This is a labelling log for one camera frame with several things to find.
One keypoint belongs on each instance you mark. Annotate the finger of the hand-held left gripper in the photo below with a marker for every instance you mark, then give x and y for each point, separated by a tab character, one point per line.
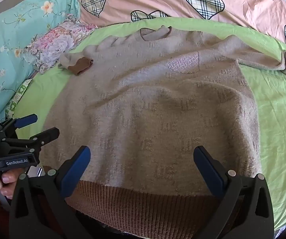
25	120
46	135

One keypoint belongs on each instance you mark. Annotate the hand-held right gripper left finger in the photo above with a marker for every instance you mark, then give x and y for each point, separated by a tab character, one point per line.
76	171

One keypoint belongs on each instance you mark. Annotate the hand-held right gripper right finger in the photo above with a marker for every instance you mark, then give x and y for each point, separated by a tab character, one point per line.
207	169

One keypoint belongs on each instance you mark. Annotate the beige knit sweater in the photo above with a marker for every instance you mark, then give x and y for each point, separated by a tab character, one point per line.
145	104

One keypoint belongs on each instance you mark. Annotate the person's left hand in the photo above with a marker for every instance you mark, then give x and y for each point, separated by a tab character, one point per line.
5	180

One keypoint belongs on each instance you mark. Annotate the green patterned cloth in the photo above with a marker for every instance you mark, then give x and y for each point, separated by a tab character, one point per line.
18	97

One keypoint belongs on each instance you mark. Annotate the pink purple floral pillow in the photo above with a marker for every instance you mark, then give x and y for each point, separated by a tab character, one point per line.
55	42

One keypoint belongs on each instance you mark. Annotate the green bed sheet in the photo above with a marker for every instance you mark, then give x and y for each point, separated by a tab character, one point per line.
277	109

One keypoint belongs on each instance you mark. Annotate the teal floral quilt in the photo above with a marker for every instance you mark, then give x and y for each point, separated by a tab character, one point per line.
20	22

